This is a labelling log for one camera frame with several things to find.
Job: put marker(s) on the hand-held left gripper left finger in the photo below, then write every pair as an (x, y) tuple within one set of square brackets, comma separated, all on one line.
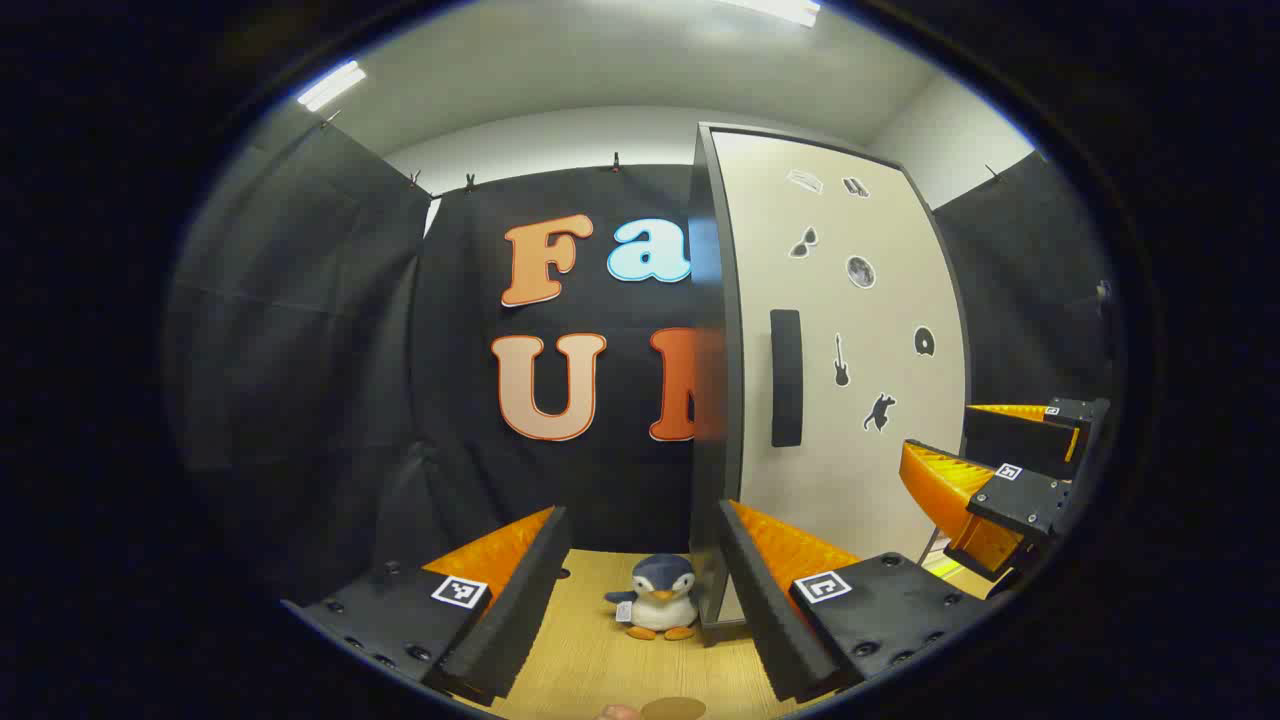
[(520, 600)]

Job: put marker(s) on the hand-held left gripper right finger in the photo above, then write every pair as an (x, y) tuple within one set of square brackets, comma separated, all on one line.
[(765, 610)]

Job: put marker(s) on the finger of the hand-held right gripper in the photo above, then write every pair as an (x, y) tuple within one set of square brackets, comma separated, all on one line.
[(1010, 440), (1020, 505)]

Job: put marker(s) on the white cabinet door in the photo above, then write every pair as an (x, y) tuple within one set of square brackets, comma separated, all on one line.
[(880, 480)]

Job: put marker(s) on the grey cabinet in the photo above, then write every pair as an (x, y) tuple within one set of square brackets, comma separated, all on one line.
[(715, 250)]

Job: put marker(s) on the penguin plush toy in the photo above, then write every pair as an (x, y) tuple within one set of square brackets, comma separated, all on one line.
[(660, 600)]

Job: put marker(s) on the black backdrop cloth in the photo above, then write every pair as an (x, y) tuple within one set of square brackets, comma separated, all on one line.
[(300, 350)]

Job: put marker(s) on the long ceiling strip light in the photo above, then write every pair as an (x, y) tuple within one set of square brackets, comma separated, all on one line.
[(330, 87)]

